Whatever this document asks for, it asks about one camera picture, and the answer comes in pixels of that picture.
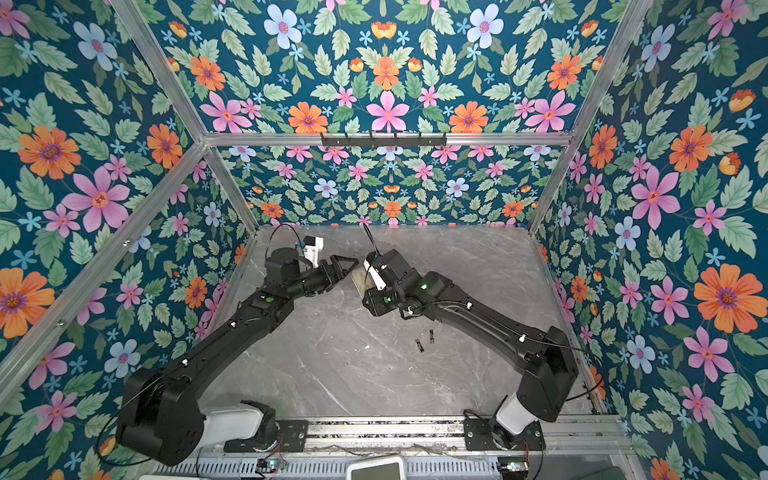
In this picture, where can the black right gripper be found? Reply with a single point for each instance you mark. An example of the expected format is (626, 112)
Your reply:
(374, 305)

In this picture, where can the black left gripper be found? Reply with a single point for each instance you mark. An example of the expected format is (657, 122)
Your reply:
(329, 279)

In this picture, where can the beige remote control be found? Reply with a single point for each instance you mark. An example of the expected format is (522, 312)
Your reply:
(360, 277)

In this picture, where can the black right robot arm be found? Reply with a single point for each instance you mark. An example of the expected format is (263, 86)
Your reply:
(545, 359)

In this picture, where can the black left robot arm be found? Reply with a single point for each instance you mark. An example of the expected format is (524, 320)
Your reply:
(160, 417)

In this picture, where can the black hook rack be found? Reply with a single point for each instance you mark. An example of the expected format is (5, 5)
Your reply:
(370, 140)

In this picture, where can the white display device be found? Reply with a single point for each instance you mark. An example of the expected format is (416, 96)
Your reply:
(380, 468)

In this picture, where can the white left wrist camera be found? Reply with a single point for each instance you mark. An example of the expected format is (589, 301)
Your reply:
(311, 248)

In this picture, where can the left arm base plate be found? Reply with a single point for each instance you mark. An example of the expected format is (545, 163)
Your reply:
(286, 436)

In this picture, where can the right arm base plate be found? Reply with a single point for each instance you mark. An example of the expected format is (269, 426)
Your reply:
(484, 435)

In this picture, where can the aluminium mounting rail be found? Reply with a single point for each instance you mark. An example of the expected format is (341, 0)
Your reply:
(461, 435)

